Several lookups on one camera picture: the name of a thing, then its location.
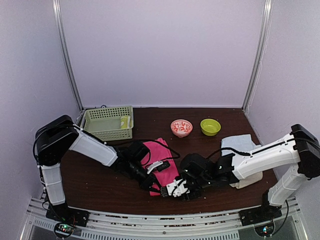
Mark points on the aluminium frame post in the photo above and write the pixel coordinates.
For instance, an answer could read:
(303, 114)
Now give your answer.
(261, 46)
(56, 4)

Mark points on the green perforated plastic basket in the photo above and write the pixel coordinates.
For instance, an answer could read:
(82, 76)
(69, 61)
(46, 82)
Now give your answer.
(104, 123)

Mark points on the lime green bowl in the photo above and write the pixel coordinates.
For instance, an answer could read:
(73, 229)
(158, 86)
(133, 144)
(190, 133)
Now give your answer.
(210, 127)

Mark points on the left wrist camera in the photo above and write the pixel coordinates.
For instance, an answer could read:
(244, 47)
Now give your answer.
(158, 166)

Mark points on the cream white towel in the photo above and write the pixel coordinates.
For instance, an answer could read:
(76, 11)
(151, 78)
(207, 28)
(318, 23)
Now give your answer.
(248, 181)

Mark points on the light blue towel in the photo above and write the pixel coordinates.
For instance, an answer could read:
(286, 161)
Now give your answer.
(241, 143)

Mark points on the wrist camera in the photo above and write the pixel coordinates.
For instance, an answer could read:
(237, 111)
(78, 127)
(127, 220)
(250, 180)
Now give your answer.
(175, 189)
(158, 166)

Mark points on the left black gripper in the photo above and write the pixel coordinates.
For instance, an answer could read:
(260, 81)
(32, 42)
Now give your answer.
(146, 184)

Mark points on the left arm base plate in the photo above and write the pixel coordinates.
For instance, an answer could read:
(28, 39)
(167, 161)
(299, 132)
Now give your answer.
(67, 221)

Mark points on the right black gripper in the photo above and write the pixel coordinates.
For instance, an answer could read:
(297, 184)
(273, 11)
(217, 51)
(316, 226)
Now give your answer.
(186, 198)

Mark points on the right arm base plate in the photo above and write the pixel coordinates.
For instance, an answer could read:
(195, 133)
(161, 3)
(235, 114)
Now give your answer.
(261, 218)

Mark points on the pink towel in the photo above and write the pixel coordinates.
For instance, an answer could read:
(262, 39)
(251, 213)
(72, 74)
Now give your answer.
(158, 151)

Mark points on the left aluminium frame post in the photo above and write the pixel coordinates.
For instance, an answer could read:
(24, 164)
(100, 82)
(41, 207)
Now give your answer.
(56, 4)

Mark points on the green lemon pattern towel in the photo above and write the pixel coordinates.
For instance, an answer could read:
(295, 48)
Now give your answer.
(125, 122)

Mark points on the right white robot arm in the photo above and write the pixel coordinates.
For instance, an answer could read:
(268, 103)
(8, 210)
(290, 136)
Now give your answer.
(241, 164)

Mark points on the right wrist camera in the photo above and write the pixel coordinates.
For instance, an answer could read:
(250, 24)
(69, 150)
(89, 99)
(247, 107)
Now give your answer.
(175, 189)

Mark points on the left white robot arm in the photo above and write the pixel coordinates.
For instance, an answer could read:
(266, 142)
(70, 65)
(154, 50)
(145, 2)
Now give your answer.
(55, 139)

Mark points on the red white patterned bowl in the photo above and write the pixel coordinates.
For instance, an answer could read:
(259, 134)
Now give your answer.
(181, 128)

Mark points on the right aluminium frame post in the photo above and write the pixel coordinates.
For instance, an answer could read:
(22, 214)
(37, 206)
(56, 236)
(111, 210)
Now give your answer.
(261, 46)

